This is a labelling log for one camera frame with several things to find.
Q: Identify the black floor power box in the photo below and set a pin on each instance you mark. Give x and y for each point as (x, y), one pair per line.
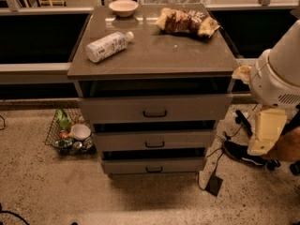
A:
(214, 184)

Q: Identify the black sneaker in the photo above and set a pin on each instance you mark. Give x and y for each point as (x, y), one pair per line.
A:
(239, 153)

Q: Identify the red apple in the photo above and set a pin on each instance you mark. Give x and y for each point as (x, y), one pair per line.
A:
(63, 135)

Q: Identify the white plastic bottle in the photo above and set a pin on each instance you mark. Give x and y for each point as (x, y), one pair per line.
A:
(105, 47)

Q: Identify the black wire basket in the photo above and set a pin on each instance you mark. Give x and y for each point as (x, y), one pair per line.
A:
(69, 146)

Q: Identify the grey drawer cabinet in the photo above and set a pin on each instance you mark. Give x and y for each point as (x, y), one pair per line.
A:
(150, 41)

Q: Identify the grey top drawer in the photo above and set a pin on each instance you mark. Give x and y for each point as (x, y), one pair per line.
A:
(154, 109)

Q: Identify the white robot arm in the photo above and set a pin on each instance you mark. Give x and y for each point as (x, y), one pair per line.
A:
(274, 82)

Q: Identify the green snack bag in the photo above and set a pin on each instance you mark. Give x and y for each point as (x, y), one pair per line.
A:
(62, 120)

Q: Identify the grey middle drawer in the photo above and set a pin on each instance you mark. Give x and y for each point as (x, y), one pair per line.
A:
(129, 141)

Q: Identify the metal railing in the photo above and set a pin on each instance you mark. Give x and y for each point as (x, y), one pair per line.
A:
(117, 67)

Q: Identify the grey bottom drawer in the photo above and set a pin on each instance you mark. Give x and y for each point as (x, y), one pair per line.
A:
(161, 165)

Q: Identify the brown yellow chip bag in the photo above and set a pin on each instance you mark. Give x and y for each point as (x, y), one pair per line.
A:
(197, 23)

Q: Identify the beige bowl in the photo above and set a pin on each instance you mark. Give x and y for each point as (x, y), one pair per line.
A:
(123, 8)

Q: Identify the white cup in basket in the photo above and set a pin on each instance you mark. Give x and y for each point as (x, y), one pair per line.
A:
(80, 132)

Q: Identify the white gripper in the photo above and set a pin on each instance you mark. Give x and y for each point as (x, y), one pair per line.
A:
(271, 85)

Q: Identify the grey drawer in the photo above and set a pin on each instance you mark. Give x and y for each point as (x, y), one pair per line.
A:
(154, 109)
(129, 141)
(161, 165)

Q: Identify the black stand leg with wheels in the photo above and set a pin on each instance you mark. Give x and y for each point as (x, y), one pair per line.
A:
(241, 119)

